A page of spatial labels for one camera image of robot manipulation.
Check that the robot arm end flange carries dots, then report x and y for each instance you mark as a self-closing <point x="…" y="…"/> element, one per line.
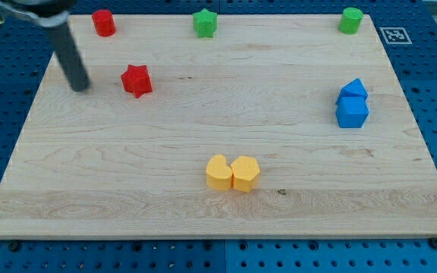
<point x="44" y="13"/>

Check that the yellow heart block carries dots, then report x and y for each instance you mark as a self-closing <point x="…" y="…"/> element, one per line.
<point x="218" y="173"/>

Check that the yellow hexagon block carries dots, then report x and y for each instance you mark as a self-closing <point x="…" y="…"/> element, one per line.
<point x="246" y="173"/>

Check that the light wooden board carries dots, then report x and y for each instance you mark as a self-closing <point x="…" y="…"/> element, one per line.
<point x="104" y="165"/>

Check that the red star block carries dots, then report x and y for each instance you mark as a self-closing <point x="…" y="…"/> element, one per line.
<point x="136" y="80"/>

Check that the green star block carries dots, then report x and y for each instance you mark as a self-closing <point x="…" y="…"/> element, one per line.
<point x="205" y="23"/>

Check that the blue cube block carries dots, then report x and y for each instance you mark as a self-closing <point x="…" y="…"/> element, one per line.
<point x="351" y="112"/>

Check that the blue triangle block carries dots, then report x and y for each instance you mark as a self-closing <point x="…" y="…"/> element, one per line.
<point x="355" y="88"/>

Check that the red cylinder block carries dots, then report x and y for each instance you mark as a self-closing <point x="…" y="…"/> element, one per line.
<point x="103" y="22"/>

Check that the grey cylindrical robot pointer rod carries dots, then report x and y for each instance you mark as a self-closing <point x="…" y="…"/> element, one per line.
<point x="69" y="57"/>

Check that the green cylinder block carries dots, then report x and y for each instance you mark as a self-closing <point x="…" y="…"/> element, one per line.
<point x="350" y="20"/>

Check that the white fiducial marker tag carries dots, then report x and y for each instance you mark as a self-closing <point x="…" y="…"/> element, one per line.
<point x="395" y="36"/>

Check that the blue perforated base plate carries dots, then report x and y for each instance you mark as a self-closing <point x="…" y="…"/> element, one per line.
<point x="25" y="53"/>

